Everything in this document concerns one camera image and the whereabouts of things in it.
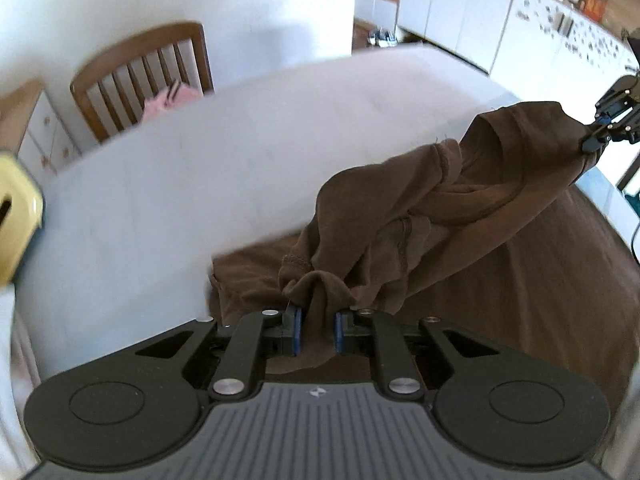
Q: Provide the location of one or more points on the blue sneakers pair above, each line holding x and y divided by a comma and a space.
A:
382, 38

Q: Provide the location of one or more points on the pink item on chair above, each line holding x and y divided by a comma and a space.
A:
174, 96

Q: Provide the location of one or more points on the white cabinet row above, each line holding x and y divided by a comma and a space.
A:
533, 48

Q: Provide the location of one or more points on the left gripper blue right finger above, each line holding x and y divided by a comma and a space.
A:
343, 331

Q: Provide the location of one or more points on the yellow tissue box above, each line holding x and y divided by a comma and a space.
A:
22, 206

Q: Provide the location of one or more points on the far wooden chair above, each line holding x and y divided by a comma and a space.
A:
112, 88

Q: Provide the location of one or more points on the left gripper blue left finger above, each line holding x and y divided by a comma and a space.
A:
292, 320

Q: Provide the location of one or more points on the wooden sideboard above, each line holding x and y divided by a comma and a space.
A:
32, 130

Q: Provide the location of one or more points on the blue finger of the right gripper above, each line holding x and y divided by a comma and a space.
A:
602, 124
596, 140

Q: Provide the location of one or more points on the brown t-shirt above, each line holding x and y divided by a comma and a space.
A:
489, 232

